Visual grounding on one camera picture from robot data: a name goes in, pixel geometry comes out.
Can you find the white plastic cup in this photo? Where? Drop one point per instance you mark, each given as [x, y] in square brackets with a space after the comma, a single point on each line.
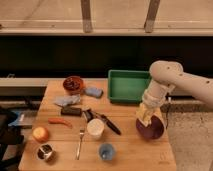
[95, 128]

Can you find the green plastic tray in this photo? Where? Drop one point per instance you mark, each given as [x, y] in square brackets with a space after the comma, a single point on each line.
[127, 86]

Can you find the crumpled grey cloth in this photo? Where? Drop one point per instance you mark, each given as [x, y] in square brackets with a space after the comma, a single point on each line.
[67, 100]

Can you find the red bowl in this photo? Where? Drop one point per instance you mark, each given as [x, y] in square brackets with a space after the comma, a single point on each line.
[73, 85]

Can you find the black rectangular block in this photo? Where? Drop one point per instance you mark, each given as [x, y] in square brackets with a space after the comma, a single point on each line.
[71, 111]

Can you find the purple bowl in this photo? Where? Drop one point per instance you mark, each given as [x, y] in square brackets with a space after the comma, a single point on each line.
[149, 127]

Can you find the black metal can opener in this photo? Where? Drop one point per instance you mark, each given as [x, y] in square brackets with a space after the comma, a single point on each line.
[88, 115]

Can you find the silver fork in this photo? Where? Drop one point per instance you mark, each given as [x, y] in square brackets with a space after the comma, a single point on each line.
[81, 135]

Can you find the black handled knife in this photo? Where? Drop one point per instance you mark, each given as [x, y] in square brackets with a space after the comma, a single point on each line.
[109, 123]

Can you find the small metal tin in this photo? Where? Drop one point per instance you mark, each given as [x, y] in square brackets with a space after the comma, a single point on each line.
[45, 152]

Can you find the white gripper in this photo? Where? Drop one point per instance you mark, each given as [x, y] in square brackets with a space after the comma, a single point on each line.
[154, 96]

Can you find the red yellow apple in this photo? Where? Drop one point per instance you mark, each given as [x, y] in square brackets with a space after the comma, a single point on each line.
[40, 134]

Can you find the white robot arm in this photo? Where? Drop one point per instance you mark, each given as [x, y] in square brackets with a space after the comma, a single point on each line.
[165, 77]

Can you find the blue cup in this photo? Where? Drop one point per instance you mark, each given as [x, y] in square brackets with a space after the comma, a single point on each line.
[106, 151]

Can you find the blue sponge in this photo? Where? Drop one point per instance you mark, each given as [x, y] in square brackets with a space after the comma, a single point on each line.
[93, 92]

